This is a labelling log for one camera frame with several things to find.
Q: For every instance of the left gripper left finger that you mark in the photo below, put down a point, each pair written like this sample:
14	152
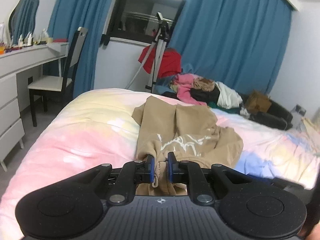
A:
144	172

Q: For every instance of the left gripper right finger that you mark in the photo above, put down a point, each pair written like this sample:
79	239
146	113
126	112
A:
177	169

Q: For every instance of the tan hoodie with white print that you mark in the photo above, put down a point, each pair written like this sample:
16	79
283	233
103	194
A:
190	132

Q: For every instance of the pastel tie-dye bed duvet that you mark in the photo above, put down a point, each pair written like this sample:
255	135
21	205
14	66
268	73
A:
97	127

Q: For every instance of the black garment in pile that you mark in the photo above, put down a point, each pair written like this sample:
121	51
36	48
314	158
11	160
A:
205	96

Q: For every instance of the white garment in pile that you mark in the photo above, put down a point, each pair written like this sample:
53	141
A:
228	98

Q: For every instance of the pink garment in pile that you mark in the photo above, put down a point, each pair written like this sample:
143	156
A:
183	84

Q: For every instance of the brown fuzzy garment in pile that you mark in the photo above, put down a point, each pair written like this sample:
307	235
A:
204	84

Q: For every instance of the brown cardboard box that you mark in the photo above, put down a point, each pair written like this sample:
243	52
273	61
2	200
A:
257	102

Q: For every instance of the red garment on tripod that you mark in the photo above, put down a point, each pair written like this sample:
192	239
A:
170	64

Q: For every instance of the black sofa chair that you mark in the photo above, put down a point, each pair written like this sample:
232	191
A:
276	117

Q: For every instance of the white black chair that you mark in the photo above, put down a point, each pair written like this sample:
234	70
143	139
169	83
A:
58	86

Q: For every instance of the blue curtain right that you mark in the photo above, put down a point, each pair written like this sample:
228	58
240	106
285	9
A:
238	42

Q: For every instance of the blue curtain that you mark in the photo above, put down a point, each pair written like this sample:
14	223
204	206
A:
66	18
238	42

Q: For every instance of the dark window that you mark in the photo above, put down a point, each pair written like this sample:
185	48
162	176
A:
136	20

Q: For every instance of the white dressing table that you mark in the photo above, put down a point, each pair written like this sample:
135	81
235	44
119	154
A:
12	63

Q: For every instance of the blue curtain left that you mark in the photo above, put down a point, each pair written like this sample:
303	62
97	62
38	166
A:
66	18

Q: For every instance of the silver camera tripod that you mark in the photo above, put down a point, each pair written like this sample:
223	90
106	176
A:
159	43

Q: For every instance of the wavy wall mirror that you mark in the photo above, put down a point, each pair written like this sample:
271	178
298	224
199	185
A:
22	19

